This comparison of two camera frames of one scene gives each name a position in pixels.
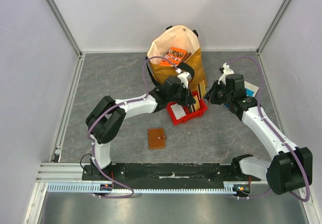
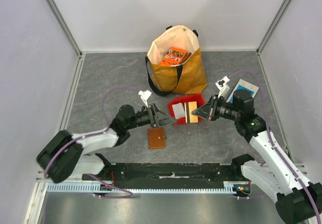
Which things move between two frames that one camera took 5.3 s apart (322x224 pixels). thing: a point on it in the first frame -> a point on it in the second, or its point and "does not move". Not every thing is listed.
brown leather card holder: x=156 y=139 does not move
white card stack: x=178 y=110 does not move
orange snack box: x=175 y=55 does not move
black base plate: x=165 y=172 does not move
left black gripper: x=190 y=99 -> x=158 y=118
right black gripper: x=214 y=94 -> x=214 y=108
